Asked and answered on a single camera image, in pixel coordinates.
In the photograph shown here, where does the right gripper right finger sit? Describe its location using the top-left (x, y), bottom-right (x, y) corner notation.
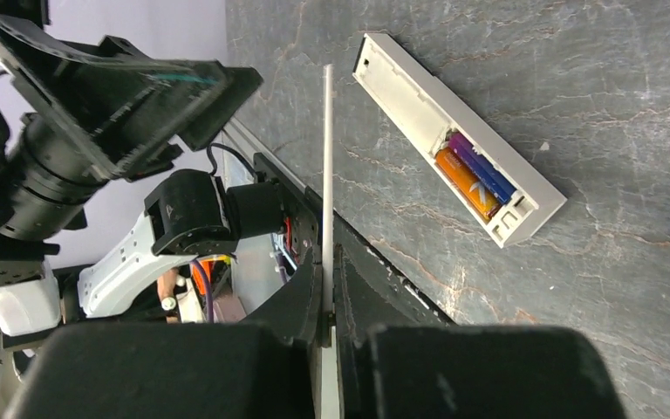
top-left (333, 245), bottom-right (628, 419)

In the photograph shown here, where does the white remote battery cover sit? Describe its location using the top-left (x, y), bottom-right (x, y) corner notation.
top-left (322, 64), bottom-right (334, 314)

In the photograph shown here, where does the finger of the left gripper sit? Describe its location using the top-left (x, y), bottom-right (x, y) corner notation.
top-left (179, 66), bottom-right (263, 152)

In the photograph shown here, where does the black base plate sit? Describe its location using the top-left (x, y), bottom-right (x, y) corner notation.
top-left (250, 151), bottom-right (457, 326)

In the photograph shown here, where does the white remote control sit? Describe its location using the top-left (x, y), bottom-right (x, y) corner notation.
top-left (353, 32), bottom-right (567, 248)

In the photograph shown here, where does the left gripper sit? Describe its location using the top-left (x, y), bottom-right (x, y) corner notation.
top-left (0, 14), bottom-right (225, 179)

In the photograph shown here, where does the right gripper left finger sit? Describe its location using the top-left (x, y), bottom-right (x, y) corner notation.
top-left (6, 251), bottom-right (321, 418)

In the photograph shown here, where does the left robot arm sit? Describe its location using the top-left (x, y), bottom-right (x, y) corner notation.
top-left (49, 6), bottom-right (229, 268)

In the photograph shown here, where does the blue purple AAA battery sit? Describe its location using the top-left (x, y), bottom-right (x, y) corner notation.
top-left (448, 132), bottom-right (516, 205)

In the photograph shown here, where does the orange AAA battery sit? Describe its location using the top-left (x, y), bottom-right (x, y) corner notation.
top-left (435, 148), bottom-right (502, 221)

